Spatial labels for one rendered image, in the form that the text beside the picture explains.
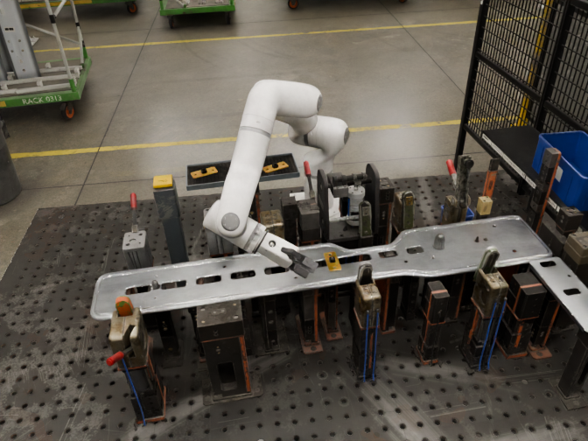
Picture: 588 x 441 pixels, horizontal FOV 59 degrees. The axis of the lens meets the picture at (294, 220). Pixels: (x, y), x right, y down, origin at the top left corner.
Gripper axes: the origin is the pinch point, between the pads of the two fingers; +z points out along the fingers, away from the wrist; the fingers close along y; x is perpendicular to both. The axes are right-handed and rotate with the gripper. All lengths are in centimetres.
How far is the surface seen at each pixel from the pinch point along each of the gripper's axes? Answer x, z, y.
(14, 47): -122, -298, 319
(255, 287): 9.6, -9.9, 11.4
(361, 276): -5.3, 13.5, -2.0
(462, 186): -52, 32, 9
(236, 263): 4.9, -18.3, 19.3
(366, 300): 0.5, 16.9, -4.4
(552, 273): -34, 62, -5
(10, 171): -14, -195, 243
